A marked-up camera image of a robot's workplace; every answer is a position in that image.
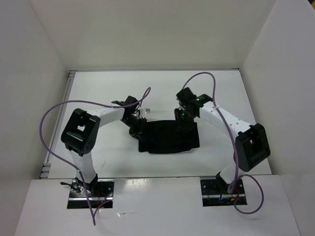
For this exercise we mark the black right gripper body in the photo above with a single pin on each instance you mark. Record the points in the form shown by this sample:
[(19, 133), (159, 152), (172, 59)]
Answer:
[(184, 119)]

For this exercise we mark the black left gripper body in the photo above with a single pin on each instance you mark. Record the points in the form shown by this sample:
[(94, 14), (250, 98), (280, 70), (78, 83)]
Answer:
[(136, 125)]

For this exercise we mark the black fabric skirt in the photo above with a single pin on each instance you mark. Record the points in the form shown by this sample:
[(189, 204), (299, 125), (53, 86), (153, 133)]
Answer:
[(167, 137)]

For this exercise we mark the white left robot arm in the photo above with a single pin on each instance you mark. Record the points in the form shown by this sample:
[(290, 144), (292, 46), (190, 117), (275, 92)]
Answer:
[(80, 133)]

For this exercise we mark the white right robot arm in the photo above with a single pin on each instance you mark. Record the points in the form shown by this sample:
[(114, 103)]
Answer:
[(249, 141)]

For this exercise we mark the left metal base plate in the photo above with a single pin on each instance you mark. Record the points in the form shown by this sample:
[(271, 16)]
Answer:
[(102, 195)]

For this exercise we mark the metal base plate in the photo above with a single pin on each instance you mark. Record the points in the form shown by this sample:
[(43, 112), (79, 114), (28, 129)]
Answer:
[(102, 195), (213, 196)]

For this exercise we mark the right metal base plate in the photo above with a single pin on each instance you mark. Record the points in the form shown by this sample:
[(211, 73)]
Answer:
[(213, 196)]

